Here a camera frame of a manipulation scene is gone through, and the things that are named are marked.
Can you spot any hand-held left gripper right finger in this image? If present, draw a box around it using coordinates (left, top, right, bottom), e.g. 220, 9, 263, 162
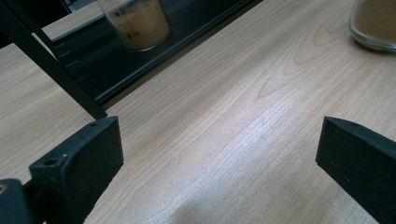
315, 116, 396, 224

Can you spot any black two-tier metal rack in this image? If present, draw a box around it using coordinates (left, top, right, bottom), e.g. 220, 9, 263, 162
0, 0, 264, 121

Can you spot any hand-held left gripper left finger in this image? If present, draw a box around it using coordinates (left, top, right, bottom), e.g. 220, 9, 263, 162
28, 115, 125, 224

